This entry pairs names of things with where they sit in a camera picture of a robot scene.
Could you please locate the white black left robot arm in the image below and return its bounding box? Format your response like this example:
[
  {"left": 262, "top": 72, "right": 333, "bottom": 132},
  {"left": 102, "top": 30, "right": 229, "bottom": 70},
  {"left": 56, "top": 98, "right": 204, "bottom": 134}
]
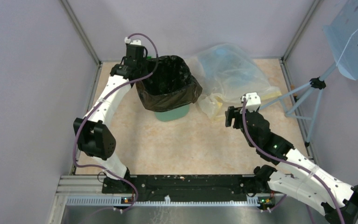
[{"left": 73, "top": 43, "right": 148, "bottom": 193}]

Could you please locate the light blue tripod stand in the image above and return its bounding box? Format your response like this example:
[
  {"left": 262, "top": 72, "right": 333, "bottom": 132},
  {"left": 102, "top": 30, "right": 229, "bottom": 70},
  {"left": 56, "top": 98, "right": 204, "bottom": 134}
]
[{"left": 260, "top": 63, "right": 337, "bottom": 147}]

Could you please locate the black trash bag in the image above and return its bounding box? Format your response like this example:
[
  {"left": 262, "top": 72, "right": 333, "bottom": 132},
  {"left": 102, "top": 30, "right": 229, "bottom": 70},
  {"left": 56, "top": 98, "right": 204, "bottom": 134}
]
[{"left": 136, "top": 55, "right": 203, "bottom": 112}]

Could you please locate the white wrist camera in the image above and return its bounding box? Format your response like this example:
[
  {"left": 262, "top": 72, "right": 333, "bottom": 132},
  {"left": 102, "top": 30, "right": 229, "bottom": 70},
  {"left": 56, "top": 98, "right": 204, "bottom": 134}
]
[
  {"left": 241, "top": 92, "right": 261, "bottom": 112},
  {"left": 124, "top": 37, "right": 142, "bottom": 46}
]

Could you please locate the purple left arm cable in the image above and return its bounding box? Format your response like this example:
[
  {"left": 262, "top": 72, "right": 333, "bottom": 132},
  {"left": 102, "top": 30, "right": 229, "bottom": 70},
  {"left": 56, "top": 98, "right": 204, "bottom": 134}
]
[{"left": 72, "top": 33, "right": 159, "bottom": 214}]

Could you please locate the green plastic trash bin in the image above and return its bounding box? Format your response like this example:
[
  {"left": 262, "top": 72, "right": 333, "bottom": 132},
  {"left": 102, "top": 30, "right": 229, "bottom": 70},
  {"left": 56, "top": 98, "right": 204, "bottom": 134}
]
[{"left": 154, "top": 105, "right": 190, "bottom": 122}]

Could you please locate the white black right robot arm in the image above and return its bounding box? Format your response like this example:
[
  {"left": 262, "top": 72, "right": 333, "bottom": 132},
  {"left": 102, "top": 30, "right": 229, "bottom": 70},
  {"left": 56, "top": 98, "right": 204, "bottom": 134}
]
[{"left": 225, "top": 106, "right": 358, "bottom": 224}]

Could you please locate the clear plastic bag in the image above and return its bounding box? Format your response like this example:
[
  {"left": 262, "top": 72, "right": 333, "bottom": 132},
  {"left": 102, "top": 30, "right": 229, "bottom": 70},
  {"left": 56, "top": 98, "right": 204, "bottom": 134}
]
[{"left": 185, "top": 43, "right": 281, "bottom": 122}]

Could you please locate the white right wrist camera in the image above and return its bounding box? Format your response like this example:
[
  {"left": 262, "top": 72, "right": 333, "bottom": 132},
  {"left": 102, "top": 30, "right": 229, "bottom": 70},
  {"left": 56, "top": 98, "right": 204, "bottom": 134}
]
[{"left": 241, "top": 92, "right": 261, "bottom": 112}]

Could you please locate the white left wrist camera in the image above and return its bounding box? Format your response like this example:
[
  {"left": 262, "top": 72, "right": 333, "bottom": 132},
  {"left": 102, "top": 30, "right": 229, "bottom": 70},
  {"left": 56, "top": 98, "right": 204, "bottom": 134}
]
[{"left": 124, "top": 37, "right": 142, "bottom": 46}]

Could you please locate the perforated light blue panel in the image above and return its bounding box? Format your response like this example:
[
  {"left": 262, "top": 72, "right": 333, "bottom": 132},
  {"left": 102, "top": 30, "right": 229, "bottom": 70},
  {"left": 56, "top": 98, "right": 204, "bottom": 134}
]
[{"left": 323, "top": 0, "right": 358, "bottom": 80}]

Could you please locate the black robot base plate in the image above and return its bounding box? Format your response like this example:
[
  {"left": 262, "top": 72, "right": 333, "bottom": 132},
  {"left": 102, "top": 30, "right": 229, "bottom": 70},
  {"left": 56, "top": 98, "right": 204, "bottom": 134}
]
[{"left": 102, "top": 174, "right": 286, "bottom": 205}]

